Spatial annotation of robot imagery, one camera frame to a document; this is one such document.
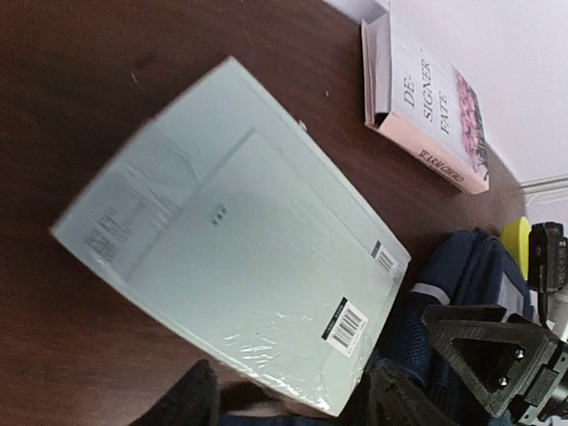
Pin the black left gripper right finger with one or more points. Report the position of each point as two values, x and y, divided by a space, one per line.
395 400

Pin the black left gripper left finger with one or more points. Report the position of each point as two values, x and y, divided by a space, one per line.
193 400

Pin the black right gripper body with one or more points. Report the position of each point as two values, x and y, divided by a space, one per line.
545 395

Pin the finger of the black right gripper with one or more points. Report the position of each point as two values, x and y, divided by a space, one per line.
494 354

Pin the navy blue student backpack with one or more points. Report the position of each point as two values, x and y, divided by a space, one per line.
468 268

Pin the pale green paperback book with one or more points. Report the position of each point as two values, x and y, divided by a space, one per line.
222 219

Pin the white Designer Fate book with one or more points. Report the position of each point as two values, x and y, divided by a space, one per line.
421 102

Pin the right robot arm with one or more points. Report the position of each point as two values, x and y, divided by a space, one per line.
547 266

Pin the lime green bowl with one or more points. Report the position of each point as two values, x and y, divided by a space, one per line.
515 238

